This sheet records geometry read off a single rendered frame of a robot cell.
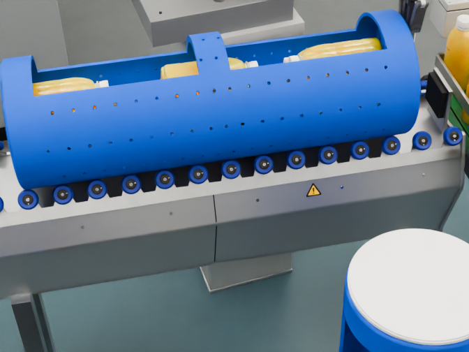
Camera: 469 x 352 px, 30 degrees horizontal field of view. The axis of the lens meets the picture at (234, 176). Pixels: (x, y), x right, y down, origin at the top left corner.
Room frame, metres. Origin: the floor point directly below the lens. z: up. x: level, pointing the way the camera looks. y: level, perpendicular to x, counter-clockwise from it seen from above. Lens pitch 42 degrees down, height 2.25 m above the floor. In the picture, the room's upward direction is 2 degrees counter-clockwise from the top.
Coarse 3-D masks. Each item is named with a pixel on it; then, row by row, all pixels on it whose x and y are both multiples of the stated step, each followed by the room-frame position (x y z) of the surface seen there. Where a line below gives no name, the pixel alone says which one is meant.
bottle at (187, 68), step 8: (168, 64) 1.57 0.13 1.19; (176, 64) 1.57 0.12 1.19; (184, 64) 1.56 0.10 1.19; (192, 64) 1.56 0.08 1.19; (232, 64) 1.57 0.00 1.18; (240, 64) 1.57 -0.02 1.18; (248, 64) 1.59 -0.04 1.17; (168, 72) 1.54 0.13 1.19; (176, 72) 1.54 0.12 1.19; (184, 72) 1.54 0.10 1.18; (192, 72) 1.54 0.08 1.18
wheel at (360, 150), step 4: (360, 140) 1.54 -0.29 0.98; (352, 144) 1.53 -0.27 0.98; (356, 144) 1.53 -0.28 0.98; (360, 144) 1.53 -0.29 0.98; (364, 144) 1.53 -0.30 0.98; (352, 148) 1.53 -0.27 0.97; (356, 148) 1.53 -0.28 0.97; (360, 148) 1.53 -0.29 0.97; (364, 148) 1.53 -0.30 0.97; (368, 148) 1.53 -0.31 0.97; (352, 152) 1.52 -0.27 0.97; (356, 152) 1.52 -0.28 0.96; (360, 152) 1.52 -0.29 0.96; (364, 152) 1.52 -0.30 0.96; (368, 152) 1.52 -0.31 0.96; (352, 156) 1.52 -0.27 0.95; (356, 156) 1.51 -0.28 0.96; (360, 156) 1.52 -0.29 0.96; (364, 156) 1.52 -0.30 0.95
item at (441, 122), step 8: (432, 72) 1.71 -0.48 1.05; (432, 80) 1.68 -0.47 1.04; (440, 80) 1.67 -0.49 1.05; (432, 88) 1.68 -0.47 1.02; (440, 88) 1.64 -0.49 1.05; (448, 88) 1.63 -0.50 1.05; (432, 96) 1.67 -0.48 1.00; (440, 96) 1.63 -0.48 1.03; (448, 96) 1.62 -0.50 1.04; (432, 104) 1.66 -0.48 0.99; (440, 104) 1.63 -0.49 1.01; (448, 104) 1.62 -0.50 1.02; (432, 112) 1.69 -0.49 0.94; (440, 112) 1.63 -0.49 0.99; (448, 112) 1.62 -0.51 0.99; (440, 120) 1.64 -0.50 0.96; (440, 128) 1.63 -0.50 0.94
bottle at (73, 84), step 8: (56, 80) 1.52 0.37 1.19; (64, 80) 1.52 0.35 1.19; (72, 80) 1.52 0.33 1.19; (80, 80) 1.52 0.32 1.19; (88, 80) 1.53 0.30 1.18; (40, 88) 1.50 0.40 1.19; (48, 88) 1.50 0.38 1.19; (56, 88) 1.50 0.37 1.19; (64, 88) 1.50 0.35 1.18; (72, 88) 1.50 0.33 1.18; (80, 88) 1.50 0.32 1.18; (88, 88) 1.51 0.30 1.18
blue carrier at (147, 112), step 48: (192, 48) 1.68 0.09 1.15; (240, 48) 1.72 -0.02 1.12; (288, 48) 1.74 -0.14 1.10; (384, 48) 1.72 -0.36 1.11; (48, 96) 1.44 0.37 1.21; (96, 96) 1.44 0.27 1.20; (144, 96) 1.45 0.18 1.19; (192, 96) 1.46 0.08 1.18; (240, 96) 1.47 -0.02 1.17; (288, 96) 1.48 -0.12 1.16; (336, 96) 1.49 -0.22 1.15; (384, 96) 1.50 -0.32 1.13; (48, 144) 1.38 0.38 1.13; (96, 144) 1.39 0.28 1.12; (144, 144) 1.41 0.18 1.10; (192, 144) 1.42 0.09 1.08; (240, 144) 1.45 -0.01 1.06; (288, 144) 1.47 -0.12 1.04
